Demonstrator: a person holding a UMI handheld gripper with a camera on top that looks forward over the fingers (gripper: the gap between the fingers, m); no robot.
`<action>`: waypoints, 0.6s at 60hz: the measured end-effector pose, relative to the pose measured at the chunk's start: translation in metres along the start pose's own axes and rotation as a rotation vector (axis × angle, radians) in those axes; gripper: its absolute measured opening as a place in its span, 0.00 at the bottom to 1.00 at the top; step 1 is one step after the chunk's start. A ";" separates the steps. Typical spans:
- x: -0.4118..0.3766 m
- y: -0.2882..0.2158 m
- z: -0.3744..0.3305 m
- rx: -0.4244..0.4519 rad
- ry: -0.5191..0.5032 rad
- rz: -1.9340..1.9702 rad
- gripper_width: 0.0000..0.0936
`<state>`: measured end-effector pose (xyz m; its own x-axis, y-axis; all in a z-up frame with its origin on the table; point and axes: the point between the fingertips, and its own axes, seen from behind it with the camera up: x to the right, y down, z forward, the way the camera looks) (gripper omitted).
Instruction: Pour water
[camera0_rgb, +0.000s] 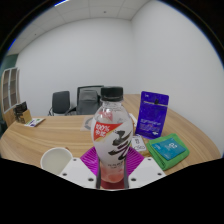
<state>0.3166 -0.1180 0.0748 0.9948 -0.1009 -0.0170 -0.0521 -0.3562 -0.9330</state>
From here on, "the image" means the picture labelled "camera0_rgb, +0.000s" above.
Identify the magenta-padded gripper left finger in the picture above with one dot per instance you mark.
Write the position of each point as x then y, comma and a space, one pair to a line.
77, 172

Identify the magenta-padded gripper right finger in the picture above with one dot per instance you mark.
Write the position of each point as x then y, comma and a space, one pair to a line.
146, 171

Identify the clear drink bottle black cap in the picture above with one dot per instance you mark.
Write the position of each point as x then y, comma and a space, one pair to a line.
112, 140

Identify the green cloth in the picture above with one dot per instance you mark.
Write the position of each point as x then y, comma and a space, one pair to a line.
166, 161

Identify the white speckled mug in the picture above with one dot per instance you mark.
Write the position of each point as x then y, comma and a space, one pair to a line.
55, 160

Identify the small white box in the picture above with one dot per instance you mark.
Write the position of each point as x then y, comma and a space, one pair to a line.
138, 143

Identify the blue flat packet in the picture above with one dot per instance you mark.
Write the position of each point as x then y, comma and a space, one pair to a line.
169, 149

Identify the clear plastic bag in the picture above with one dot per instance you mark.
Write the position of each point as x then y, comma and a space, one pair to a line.
87, 123

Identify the purple foil package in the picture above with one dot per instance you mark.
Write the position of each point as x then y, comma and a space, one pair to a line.
152, 115

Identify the wooden side desk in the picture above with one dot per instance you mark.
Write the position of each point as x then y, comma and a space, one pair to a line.
131, 103

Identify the grey mesh office chair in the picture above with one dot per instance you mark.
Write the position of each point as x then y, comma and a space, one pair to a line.
87, 100

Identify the brown carton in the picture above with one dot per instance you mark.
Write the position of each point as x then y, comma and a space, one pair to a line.
24, 117

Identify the black carton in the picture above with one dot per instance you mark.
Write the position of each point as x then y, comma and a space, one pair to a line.
20, 107

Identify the wooden shelf cabinet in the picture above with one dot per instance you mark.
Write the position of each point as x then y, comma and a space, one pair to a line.
10, 90

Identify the rectangular ceiling light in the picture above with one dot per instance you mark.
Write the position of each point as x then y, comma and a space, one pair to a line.
61, 2

